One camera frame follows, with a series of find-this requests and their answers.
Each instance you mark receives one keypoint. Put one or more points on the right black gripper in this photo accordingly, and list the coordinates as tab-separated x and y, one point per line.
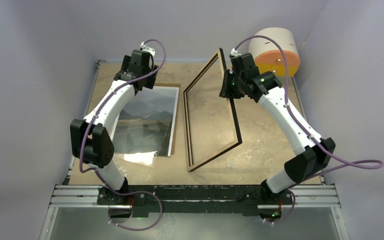
227	92

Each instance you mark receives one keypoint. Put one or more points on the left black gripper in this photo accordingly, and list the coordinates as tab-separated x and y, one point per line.
151	78

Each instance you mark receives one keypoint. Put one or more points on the mountain landscape photo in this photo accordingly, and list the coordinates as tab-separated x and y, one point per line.
143	125

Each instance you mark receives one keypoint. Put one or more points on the clear acrylic sheet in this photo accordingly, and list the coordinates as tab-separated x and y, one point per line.
142	158

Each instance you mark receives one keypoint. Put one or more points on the black wooden picture frame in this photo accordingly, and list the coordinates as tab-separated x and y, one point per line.
211	122

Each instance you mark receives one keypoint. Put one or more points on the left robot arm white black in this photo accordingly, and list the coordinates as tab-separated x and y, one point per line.
91	140

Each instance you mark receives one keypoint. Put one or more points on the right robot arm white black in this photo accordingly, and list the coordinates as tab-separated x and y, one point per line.
310	148

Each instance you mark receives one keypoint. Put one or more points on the brown backing board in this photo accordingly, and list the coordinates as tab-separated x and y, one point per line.
173	88

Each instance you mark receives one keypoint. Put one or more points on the round cream drawer cabinet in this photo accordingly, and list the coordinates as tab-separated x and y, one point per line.
267	55

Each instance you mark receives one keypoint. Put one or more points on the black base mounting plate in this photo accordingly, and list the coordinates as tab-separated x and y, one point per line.
247	200

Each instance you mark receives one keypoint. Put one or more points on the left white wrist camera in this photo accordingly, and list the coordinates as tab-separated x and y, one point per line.
144	47

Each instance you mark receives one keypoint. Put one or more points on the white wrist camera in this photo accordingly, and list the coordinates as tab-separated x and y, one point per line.
144	47
234	53

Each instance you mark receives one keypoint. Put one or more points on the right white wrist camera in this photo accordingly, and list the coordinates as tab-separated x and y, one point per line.
234	53

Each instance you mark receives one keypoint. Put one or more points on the aluminium rail frame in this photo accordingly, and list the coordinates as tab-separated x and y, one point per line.
86	196

